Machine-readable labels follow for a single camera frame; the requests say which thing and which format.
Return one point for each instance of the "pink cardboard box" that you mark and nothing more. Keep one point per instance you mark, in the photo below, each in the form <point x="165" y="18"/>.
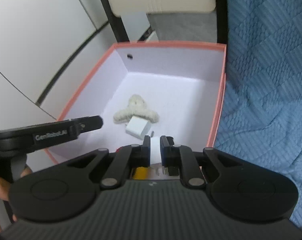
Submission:
<point x="184" y="82"/>

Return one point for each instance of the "white fluffy hair clip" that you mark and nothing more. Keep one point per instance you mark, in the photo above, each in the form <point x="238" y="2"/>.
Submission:
<point x="136" y="107"/>

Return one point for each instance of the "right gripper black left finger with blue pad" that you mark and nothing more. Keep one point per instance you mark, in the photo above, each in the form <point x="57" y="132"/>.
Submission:
<point x="127" y="158"/>

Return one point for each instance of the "yellow utility knife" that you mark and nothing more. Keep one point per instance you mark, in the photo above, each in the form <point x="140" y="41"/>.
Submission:
<point x="140" y="173"/>

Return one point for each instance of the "blue textured chair cover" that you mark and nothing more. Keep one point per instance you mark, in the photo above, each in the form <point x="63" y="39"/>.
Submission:
<point x="261" y="121"/>

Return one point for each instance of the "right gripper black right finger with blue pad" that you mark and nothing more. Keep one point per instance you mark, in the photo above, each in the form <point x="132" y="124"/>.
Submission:
<point x="183" y="158"/>

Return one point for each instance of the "white charger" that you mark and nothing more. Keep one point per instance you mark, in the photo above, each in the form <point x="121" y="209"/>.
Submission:
<point x="138" y="127"/>
<point x="155" y="151"/>

